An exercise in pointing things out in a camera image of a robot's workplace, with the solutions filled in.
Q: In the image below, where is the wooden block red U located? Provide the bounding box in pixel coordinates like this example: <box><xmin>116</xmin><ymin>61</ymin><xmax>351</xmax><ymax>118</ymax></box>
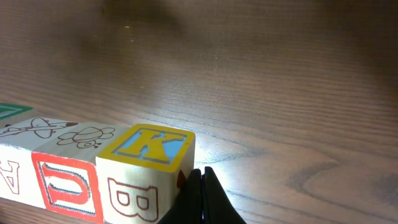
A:
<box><xmin>31</xmin><ymin>123</ymin><xmax>128</xmax><ymax>223</ymax></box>

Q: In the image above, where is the wooden block letter A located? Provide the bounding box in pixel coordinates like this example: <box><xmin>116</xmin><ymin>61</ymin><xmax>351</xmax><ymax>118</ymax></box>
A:
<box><xmin>1</xmin><ymin>117</ymin><xmax>78</xmax><ymax>208</ymax></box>

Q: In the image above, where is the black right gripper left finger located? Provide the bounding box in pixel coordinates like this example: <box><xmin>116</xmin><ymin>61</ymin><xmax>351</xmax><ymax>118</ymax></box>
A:
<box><xmin>158</xmin><ymin>169</ymin><xmax>202</xmax><ymax>224</ymax></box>

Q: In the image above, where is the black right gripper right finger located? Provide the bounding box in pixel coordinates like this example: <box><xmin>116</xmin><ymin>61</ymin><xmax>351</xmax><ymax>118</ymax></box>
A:
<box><xmin>201</xmin><ymin>166</ymin><xmax>246</xmax><ymax>224</ymax></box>

